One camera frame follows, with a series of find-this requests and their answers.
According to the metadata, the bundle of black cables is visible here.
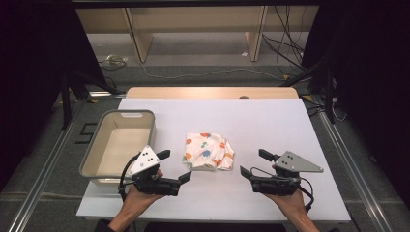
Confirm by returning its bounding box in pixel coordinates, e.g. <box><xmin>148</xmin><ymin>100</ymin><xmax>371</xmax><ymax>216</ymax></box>
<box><xmin>261</xmin><ymin>5</ymin><xmax>308</xmax><ymax>75</ymax></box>

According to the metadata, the person's dark clothing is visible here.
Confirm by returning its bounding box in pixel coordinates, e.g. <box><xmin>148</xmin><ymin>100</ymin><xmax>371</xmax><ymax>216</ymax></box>
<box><xmin>95</xmin><ymin>218</ymin><xmax>288</xmax><ymax>232</ymax></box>

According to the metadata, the wooden shelf unit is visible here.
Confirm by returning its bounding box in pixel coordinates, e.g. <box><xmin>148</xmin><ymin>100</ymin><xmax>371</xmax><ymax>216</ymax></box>
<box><xmin>75</xmin><ymin>5</ymin><xmax>320</xmax><ymax>63</ymax></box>

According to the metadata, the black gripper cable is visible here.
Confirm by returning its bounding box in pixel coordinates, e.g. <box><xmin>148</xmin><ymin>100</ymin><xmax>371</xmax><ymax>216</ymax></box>
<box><xmin>249</xmin><ymin>166</ymin><xmax>315</xmax><ymax>214</ymax></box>
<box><xmin>117</xmin><ymin>154</ymin><xmax>140</xmax><ymax>201</ymax></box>

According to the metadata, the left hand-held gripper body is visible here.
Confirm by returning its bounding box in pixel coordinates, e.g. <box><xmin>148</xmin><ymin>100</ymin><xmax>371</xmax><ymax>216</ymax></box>
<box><xmin>128</xmin><ymin>144</ymin><xmax>182</xmax><ymax>197</ymax></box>

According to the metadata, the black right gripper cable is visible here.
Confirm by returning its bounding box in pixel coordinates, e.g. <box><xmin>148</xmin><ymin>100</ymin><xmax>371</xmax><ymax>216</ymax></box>
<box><xmin>249</xmin><ymin>166</ymin><xmax>315</xmax><ymax>214</ymax></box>

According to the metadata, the coiled pale cable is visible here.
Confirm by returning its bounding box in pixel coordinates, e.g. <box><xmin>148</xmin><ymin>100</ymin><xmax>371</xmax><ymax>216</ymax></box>
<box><xmin>97</xmin><ymin>54</ymin><xmax>129</xmax><ymax>72</ymax></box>

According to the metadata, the white cloth with colourful print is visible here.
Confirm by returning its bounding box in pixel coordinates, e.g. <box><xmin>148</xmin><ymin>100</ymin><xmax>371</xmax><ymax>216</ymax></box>
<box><xmin>182</xmin><ymin>132</ymin><xmax>235</xmax><ymax>172</ymax></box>

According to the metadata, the metal floor rail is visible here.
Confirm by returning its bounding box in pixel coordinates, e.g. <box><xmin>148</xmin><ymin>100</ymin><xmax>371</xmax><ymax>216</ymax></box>
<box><xmin>312</xmin><ymin>96</ymin><xmax>394</xmax><ymax>232</ymax></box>
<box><xmin>7</xmin><ymin>101</ymin><xmax>85</xmax><ymax>232</ymax></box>

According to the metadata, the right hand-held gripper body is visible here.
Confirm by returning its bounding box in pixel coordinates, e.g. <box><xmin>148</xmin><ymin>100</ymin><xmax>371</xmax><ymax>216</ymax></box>
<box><xmin>250</xmin><ymin>150</ymin><xmax>324</xmax><ymax>196</ymax></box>

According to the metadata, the beige basket with grey rim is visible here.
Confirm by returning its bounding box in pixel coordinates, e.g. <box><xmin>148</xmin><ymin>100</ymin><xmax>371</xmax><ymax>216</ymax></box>
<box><xmin>79</xmin><ymin>109</ymin><xmax>158</xmax><ymax>187</ymax></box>

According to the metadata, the black curtain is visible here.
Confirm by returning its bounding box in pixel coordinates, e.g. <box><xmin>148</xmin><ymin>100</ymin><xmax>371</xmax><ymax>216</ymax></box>
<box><xmin>301</xmin><ymin>0</ymin><xmax>410</xmax><ymax>209</ymax></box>
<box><xmin>0</xmin><ymin>0</ymin><xmax>108</xmax><ymax>191</ymax></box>

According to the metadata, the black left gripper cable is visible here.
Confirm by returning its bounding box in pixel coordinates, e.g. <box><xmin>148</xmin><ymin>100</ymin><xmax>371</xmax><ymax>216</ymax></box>
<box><xmin>117</xmin><ymin>154</ymin><xmax>140</xmax><ymax>201</ymax></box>

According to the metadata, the person's right hand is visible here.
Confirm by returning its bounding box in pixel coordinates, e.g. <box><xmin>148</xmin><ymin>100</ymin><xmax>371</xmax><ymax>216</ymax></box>
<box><xmin>264</xmin><ymin>192</ymin><xmax>308</xmax><ymax>218</ymax></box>

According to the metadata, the black metal stand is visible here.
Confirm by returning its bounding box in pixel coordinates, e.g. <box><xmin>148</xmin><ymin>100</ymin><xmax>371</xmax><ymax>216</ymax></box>
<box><xmin>60</xmin><ymin>69</ymin><xmax>121</xmax><ymax>131</ymax></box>
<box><xmin>282</xmin><ymin>57</ymin><xmax>337</xmax><ymax>125</ymax></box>

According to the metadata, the wooden table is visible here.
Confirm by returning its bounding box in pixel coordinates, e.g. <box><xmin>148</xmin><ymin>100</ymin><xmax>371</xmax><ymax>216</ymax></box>
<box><xmin>125</xmin><ymin>86</ymin><xmax>300</xmax><ymax>100</ymax></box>

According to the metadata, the person's left hand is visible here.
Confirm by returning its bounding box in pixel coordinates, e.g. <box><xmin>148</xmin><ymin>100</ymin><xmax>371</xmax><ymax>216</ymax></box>
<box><xmin>123</xmin><ymin>168</ymin><xmax>165</xmax><ymax>212</ymax></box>

